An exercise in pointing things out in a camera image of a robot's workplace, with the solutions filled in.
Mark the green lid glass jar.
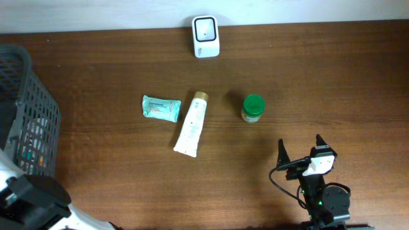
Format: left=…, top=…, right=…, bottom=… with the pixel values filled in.
left=241, top=95, right=265, bottom=123

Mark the white tube gold cap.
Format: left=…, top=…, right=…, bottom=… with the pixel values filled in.
left=173, top=91, right=208, bottom=158

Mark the teal wet wipes pack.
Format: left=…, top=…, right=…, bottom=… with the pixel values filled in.
left=142, top=95, right=181, bottom=123

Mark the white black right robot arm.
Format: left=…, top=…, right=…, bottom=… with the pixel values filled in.
left=272, top=135, right=351, bottom=229

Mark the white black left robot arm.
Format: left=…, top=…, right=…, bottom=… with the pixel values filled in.
left=1, top=153, right=119, bottom=230

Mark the white barcode scanner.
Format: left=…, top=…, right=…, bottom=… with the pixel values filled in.
left=192, top=15, right=220, bottom=58

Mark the grey plastic basket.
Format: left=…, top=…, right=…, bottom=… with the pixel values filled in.
left=1, top=44, right=61, bottom=176

